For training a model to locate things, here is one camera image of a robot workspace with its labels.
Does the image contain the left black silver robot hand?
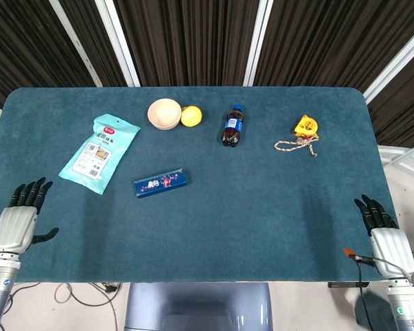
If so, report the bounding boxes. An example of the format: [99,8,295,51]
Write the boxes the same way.
[0,177,60,255]

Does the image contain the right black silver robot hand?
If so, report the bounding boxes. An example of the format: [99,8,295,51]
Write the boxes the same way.
[353,194,414,279]

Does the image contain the blue rectangular box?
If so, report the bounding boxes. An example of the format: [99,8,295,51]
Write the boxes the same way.
[133,168,193,199]

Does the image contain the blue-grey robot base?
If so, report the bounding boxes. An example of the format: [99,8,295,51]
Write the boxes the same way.
[124,282,274,331]

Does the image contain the light teal wipes package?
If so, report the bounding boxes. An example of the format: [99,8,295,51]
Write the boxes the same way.
[58,113,141,196]

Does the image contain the yellow tape measure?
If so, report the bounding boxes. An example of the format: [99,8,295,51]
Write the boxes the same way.
[293,114,320,139]

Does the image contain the teal table cloth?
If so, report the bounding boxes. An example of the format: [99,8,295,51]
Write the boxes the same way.
[0,86,401,284]

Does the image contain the beige bowl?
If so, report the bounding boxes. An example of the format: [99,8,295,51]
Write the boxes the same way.
[147,98,183,131]

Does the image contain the small cola bottle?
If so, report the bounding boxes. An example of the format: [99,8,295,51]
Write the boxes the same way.
[220,104,245,148]

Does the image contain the yellow lemon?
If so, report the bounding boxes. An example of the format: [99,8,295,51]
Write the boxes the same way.
[180,105,204,128]

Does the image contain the dark brown curtain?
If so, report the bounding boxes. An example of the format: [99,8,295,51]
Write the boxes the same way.
[0,0,414,149]

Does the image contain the black cable with orange plug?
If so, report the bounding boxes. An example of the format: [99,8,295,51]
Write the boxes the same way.
[343,247,413,331]

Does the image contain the grey floor cable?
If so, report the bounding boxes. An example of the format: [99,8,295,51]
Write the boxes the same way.
[53,282,120,331]

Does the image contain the aluminium frame bars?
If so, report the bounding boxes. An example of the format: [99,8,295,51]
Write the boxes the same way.
[377,139,414,173]

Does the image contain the beige braided rope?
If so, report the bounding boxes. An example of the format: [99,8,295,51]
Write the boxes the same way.
[273,134,320,159]

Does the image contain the thin white post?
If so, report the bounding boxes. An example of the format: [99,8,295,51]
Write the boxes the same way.
[49,0,104,88]

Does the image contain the wide white post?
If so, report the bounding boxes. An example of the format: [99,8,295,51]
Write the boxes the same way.
[95,0,141,88]

